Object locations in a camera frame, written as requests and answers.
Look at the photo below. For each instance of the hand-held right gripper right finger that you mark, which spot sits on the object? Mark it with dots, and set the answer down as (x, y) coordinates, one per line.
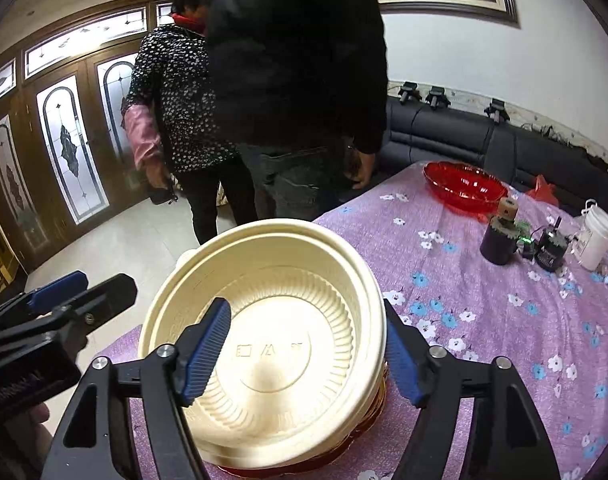
(401, 360)

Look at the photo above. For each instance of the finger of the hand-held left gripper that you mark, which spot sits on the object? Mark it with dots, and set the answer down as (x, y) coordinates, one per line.
(56, 290)
(104, 300)

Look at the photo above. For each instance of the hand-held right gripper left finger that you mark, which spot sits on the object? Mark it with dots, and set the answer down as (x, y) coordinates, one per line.
(206, 355)

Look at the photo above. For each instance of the cream plastic bowl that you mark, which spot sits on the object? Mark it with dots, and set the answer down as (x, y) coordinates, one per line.
(304, 452)
(284, 350)

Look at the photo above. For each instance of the person's left hand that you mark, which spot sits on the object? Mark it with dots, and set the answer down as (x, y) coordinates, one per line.
(40, 427)

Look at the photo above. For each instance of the purple floral tablecloth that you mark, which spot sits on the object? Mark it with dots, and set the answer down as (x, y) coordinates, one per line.
(484, 320)

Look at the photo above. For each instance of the white bowl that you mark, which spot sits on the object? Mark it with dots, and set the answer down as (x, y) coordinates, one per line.
(186, 259)

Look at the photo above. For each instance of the small black bag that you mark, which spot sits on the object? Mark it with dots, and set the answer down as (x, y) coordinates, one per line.
(163, 195)

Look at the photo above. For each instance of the wooden glass-panel door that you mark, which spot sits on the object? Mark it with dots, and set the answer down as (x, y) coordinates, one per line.
(59, 135)

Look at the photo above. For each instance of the green-lit small device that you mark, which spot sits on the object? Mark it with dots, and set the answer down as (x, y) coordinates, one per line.
(524, 235)

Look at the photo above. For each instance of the red ribbed bowl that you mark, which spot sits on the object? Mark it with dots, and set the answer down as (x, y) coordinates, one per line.
(464, 185)

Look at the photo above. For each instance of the small black device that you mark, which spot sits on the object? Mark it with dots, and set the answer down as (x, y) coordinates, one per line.
(551, 250)

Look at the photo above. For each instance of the red plastic bag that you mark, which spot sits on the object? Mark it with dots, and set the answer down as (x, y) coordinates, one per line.
(543, 190)

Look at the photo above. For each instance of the white plastic jar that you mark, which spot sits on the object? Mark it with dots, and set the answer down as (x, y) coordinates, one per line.
(595, 237)

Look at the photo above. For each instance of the black leather sofa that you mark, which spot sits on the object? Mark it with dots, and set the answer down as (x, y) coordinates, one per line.
(484, 145)

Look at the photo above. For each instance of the black clamp tool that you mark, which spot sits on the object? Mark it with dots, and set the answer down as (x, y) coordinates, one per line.
(436, 96)
(409, 91)
(496, 110)

